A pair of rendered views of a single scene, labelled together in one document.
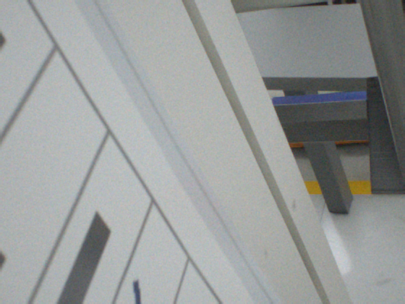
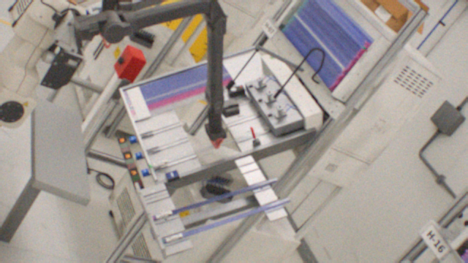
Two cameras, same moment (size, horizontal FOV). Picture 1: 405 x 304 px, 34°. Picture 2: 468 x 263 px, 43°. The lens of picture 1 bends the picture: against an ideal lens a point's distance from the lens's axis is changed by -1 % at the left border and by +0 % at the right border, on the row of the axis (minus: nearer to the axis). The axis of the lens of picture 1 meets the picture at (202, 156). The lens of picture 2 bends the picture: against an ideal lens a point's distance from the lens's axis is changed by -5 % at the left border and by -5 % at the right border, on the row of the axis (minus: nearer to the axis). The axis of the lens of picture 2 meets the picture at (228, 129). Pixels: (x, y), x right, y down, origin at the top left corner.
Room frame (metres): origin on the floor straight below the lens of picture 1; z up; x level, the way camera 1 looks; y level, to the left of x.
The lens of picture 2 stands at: (3.24, 0.69, 1.94)
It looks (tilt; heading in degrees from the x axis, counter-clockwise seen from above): 21 degrees down; 192
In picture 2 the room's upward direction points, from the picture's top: 38 degrees clockwise
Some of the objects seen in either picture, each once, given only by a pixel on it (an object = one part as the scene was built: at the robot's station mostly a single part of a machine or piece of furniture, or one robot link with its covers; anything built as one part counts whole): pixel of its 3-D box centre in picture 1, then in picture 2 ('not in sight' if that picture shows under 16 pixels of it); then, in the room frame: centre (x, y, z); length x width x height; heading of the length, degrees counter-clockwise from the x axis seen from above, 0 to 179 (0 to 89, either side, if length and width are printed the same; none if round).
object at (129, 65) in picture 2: not in sight; (101, 107); (0.27, -0.60, 0.39); 0.24 x 0.24 x 0.78; 52
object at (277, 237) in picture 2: not in sight; (196, 223); (0.35, 0.25, 0.31); 0.70 x 0.65 x 0.62; 52
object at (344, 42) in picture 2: not in sight; (330, 40); (0.48, 0.22, 1.52); 0.51 x 0.13 x 0.27; 52
